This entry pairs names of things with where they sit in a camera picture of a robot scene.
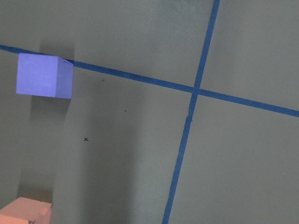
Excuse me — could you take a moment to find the purple foam block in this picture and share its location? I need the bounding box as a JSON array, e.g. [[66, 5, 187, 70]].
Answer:
[[16, 53, 74, 99]]

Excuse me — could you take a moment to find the orange foam block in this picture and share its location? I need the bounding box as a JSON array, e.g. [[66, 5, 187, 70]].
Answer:
[[0, 197, 52, 224]]

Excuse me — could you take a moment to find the crossing blue tape line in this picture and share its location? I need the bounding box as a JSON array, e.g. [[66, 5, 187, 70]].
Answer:
[[162, 0, 220, 224]]

